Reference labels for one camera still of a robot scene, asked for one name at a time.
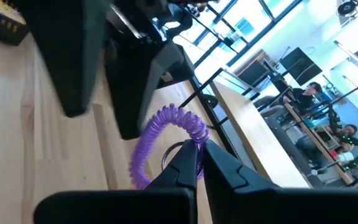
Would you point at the black metal table frame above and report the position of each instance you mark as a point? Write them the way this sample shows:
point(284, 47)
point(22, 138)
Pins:
point(213, 116)

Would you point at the black plastic mesh basket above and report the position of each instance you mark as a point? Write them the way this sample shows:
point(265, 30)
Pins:
point(2, 28)

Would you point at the large window with dark frame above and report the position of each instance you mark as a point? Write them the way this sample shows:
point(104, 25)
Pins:
point(244, 26)

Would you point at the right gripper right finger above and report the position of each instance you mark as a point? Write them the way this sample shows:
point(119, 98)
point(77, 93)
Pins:
point(275, 208)

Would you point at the black round ceiling device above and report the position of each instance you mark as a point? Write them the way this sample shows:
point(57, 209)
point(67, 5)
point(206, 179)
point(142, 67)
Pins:
point(346, 7)

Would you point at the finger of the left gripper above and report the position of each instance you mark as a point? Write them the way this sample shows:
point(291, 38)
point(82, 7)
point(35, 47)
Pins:
point(132, 93)
point(70, 56)

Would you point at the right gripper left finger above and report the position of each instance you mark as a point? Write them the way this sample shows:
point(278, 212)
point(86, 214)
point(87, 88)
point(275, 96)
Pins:
point(120, 208)

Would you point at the person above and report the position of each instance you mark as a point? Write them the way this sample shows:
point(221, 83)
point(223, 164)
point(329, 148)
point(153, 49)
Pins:
point(303, 98)
point(350, 130)

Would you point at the black monitor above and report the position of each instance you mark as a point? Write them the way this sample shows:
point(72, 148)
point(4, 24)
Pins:
point(253, 73)
point(300, 65)

